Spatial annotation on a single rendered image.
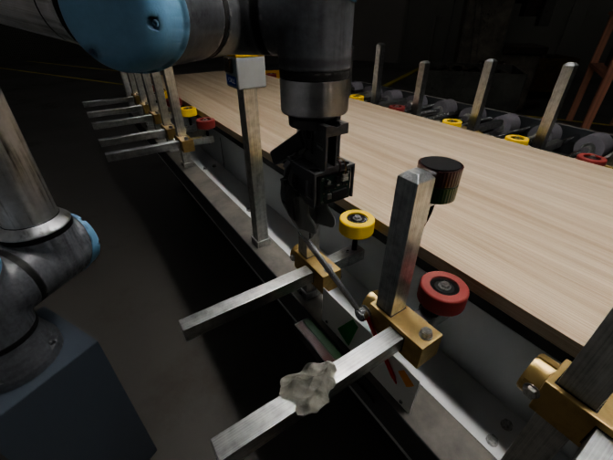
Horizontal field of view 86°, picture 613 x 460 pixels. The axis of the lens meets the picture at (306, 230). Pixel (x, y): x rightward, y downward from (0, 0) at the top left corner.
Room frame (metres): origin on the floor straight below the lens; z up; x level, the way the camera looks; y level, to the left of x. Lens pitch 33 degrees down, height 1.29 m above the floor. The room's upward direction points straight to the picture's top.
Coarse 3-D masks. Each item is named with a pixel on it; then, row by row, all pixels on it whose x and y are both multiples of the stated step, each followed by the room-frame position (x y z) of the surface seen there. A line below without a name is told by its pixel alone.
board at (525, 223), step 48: (192, 96) 1.97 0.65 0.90; (384, 144) 1.15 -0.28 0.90; (432, 144) 1.15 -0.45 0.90; (480, 144) 1.15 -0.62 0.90; (384, 192) 0.77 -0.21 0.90; (480, 192) 0.77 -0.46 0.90; (528, 192) 0.77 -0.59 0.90; (576, 192) 0.77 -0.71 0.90; (432, 240) 0.55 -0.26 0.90; (480, 240) 0.55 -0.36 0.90; (528, 240) 0.55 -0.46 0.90; (576, 240) 0.55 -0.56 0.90; (480, 288) 0.42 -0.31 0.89; (528, 288) 0.41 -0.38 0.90; (576, 288) 0.41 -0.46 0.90; (576, 336) 0.31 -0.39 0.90
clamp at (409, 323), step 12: (372, 300) 0.41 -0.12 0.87; (372, 312) 0.40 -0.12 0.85; (384, 312) 0.38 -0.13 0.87; (408, 312) 0.38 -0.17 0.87; (384, 324) 0.37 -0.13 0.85; (396, 324) 0.36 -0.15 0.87; (408, 324) 0.36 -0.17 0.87; (420, 324) 0.36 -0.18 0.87; (408, 336) 0.33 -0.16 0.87; (408, 348) 0.33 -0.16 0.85; (420, 348) 0.31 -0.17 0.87; (432, 348) 0.33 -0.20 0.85; (408, 360) 0.32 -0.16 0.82; (420, 360) 0.31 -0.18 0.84
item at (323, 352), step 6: (300, 324) 0.50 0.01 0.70; (300, 330) 0.48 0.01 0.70; (306, 330) 0.48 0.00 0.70; (306, 336) 0.47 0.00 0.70; (312, 336) 0.47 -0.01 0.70; (312, 342) 0.45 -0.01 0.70; (318, 342) 0.45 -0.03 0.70; (318, 348) 0.44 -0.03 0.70; (324, 348) 0.44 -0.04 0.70; (324, 354) 0.42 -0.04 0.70; (324, 360) 0.41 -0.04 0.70; (330, 360) 0.41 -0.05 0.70
